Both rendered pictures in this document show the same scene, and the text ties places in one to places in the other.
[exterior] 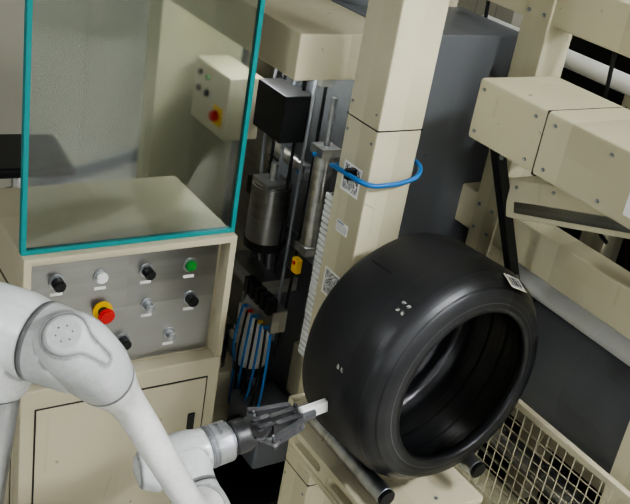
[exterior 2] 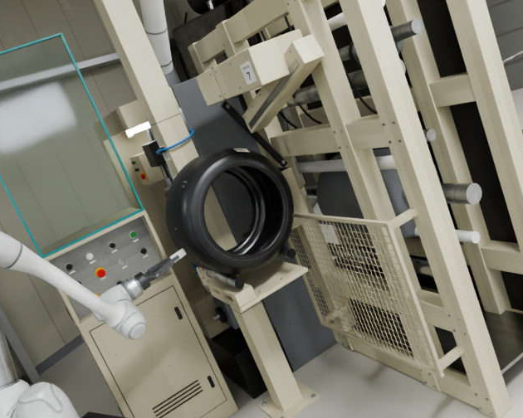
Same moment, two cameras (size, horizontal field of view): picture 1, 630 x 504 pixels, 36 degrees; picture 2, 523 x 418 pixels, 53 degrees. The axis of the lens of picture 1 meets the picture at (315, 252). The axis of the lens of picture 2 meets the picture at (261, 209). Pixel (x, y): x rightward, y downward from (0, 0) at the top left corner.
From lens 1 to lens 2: 1.21 m
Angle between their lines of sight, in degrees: 18
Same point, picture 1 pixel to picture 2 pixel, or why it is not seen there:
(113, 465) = (148, 347)
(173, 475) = (80, 294)
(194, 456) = (114, 294)
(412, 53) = (149, 81)
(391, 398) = (198, 227)
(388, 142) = (165, 125)
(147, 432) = (56, 277)
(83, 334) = not seen: outside the picture
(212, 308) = (158, 252)
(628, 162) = (235, 60)
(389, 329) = (181, 196)
